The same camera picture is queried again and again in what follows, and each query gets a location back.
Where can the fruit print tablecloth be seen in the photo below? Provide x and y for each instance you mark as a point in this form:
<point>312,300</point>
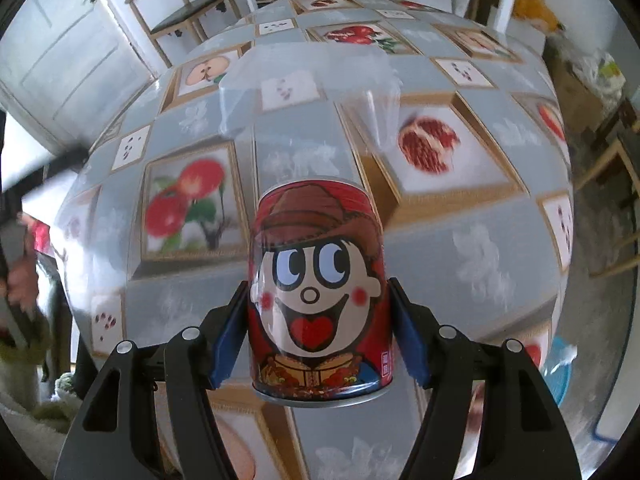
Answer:
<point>500,260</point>

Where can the blue plastic wastebasket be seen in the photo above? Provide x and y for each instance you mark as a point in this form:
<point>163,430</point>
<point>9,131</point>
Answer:
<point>560,375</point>

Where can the wooden chair with dark seat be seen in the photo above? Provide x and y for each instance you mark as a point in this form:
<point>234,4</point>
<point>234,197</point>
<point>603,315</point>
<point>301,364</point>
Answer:
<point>192,10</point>
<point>600,165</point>

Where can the cardboard box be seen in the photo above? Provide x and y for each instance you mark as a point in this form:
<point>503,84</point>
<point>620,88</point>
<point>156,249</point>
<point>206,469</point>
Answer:
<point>575,100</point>

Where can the white green fleece garment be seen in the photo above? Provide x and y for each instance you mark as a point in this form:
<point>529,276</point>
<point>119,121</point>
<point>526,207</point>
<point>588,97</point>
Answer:
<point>30,425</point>

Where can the white plastic bag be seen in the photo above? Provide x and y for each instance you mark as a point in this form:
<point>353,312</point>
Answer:
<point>600,72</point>

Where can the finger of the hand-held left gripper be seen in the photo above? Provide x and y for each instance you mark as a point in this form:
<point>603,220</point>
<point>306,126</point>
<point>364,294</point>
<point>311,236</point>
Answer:
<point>50,170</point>

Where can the yellow bag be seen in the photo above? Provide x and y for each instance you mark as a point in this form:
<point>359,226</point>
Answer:
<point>535,7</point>

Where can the white door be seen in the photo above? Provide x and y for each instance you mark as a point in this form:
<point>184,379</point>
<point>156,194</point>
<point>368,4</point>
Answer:
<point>65,50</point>

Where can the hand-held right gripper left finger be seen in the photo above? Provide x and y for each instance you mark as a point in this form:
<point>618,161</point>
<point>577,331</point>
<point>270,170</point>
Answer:
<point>227,345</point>

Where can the clear plastic container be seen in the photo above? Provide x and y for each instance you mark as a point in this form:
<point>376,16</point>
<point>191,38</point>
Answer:
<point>310,125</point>

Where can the person's left hand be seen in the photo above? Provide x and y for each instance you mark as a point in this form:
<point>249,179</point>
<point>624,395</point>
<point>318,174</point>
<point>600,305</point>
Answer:
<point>22,282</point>

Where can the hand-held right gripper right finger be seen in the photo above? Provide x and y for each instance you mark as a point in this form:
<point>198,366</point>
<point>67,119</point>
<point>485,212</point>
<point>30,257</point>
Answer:
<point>410,345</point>

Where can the red cartoon face can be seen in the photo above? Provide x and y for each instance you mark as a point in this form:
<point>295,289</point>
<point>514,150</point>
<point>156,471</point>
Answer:
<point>320,280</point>

